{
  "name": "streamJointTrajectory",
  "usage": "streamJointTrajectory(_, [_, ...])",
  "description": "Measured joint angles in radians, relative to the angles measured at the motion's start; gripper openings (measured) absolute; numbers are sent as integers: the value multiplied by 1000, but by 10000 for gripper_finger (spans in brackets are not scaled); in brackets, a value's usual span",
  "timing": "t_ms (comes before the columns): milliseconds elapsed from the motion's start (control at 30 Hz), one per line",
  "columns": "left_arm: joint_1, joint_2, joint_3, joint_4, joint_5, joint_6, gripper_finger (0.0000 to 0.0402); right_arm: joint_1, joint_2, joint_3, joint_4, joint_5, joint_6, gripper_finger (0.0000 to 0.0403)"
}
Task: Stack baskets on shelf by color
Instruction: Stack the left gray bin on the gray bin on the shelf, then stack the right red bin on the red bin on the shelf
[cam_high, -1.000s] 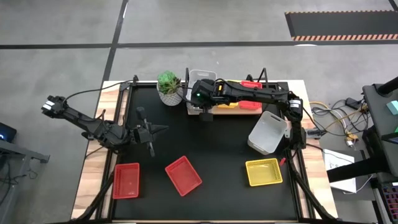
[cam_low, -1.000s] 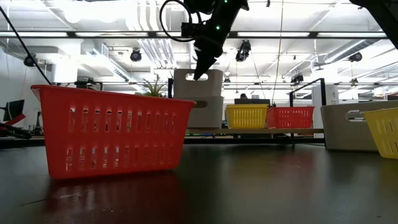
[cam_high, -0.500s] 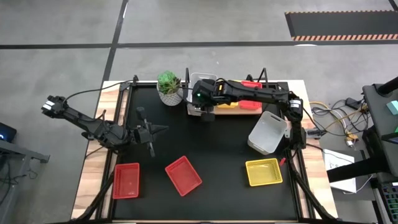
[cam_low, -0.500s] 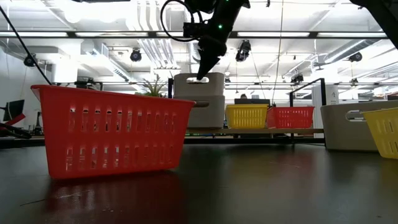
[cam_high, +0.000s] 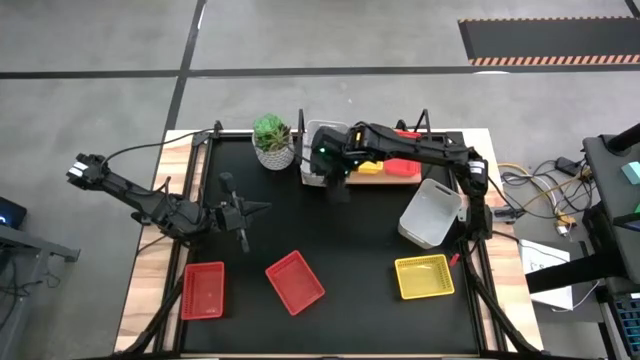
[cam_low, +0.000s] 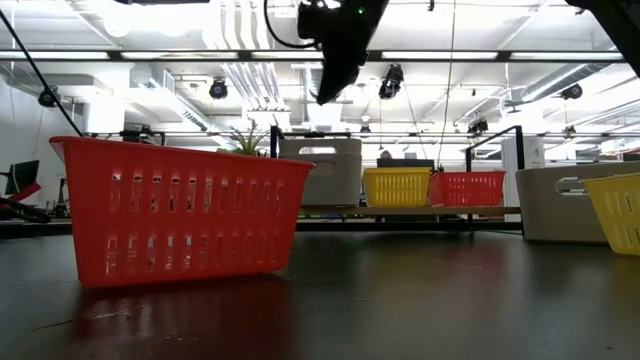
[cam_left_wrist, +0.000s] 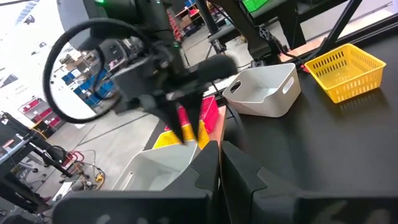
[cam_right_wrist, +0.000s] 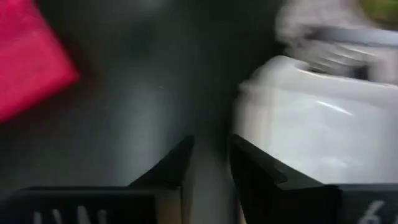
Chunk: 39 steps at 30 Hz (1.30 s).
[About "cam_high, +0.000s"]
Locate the grey desk frame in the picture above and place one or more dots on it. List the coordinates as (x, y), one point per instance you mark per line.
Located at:
(30, 240)

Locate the black cart leg bar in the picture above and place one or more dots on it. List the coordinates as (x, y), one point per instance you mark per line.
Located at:
(575, 272)

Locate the succulent in white pot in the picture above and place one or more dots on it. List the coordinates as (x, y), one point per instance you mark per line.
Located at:
(272, 135)

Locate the black hazard-striped floor mat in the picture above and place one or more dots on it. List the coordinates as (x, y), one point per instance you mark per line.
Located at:
(550, 37)

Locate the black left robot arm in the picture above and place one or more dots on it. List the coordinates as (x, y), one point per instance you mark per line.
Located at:
(145, 202)

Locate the teal block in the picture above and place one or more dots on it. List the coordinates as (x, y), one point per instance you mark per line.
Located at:
(632, 172)

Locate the black metal rig frame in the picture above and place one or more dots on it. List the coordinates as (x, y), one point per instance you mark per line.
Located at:
(200, 140)

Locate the dark grey equipment cart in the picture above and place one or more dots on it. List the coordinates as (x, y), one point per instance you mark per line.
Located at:
(607, 190)

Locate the yellow slotted plastic basket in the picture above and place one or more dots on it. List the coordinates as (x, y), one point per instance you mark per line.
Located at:
(424, 276)
(370, 168)

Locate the backlit keyboard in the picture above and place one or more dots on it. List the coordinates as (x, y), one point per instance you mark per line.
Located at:
(629, 325)

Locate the red slotted plastic basket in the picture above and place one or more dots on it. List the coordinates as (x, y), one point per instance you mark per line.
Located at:
(202, 290)
(295, 282)
(402, 168)

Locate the small red clip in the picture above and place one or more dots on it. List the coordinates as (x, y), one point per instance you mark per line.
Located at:
(454, 259)

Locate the black power adapter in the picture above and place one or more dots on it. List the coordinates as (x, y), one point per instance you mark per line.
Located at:
(567, 166)

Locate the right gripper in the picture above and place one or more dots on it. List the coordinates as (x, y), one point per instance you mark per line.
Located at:
(332, 155)

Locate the black device with blue light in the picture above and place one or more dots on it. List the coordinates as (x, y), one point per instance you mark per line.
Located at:
(12, 215)

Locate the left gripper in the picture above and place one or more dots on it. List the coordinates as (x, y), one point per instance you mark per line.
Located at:
(240, 220)

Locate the grey metal bracket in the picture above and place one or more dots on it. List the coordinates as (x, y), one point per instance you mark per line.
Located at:
(462, 214)

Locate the white paper sheet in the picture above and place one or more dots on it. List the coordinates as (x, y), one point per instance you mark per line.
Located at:
(555, 300)

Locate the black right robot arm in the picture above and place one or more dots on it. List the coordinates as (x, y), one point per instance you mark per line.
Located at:
(425, 147)

